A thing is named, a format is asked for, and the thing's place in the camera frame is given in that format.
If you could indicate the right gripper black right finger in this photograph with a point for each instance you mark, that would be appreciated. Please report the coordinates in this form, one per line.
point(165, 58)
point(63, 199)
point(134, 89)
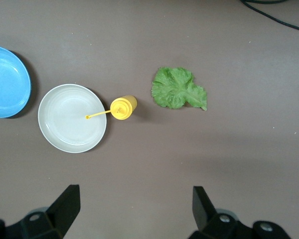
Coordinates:
point(209, 219)

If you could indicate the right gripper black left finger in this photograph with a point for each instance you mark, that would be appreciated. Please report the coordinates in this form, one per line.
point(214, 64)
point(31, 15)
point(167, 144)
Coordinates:
point(62, 214)

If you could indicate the yellow mustard squeeze bottle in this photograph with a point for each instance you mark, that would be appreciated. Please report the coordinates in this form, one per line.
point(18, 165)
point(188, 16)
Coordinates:
point(123, 108)

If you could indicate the green lettuce leaf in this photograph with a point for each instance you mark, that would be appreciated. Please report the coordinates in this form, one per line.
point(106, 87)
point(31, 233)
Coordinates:
point(174, 89)

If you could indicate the beige plate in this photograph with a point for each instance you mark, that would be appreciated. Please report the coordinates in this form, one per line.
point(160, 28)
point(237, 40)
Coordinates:
point(67, 129)

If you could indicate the blue plate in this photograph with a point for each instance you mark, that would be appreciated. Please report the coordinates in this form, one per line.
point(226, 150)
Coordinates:
point(5, 82)

